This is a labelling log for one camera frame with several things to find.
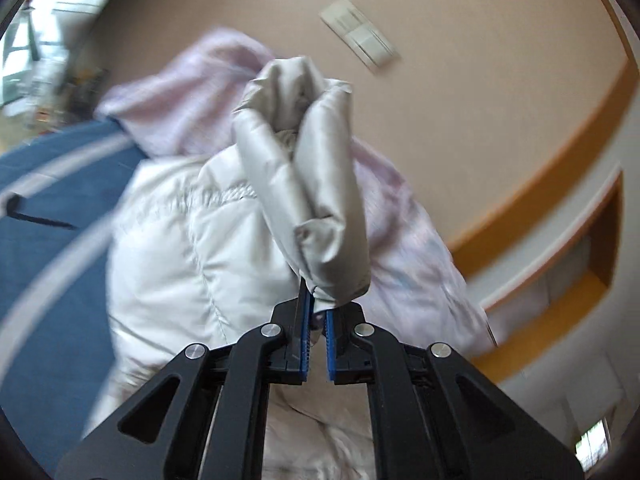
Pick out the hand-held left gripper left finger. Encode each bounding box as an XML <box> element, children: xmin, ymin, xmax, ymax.
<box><xmin>55</xmin><ymin>284</ymin><xmax>315</xmax><ymax>480</ymax></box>

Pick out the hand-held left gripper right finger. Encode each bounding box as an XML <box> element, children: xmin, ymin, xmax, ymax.
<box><xmin>325</xmin><ymin>302</ymin><xmax>584</xmax><ymax>480</ymax></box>

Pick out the white puffer jacket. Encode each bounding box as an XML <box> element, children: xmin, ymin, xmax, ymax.
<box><xmin>87</xmin><ymin>55</ymin><xmax>377</xmax><ymax>480</ymax></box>

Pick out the pink floral quilt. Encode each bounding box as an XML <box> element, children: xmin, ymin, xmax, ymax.
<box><xmin>97</xmin><ymin>29</ymin><xmax>499</xmax><ymax>357</ymax></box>

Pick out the blue striped bed sheet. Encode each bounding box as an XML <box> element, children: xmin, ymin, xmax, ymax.
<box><xmin>0</xmin><ymin>120</ymin><xmax>137</xmax><ymax>477</ymax></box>

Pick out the window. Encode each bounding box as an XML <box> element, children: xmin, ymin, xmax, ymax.
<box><xmin>0</xmin><ymin>0</ymin><xmax>117</xmax><ymax>113</ymax></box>

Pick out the wooden trimmed wall niche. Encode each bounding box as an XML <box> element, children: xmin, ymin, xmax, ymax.
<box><xmin>479</xmin><ymin>164</ymin><xmax>627</xmax><ymax>358</ymax></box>

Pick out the white wall switch panel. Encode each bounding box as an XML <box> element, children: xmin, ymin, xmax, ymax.
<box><xmin>319</xmin><ymin>0</ymin><xmax>402</xmax><ymax>69</ymax></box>

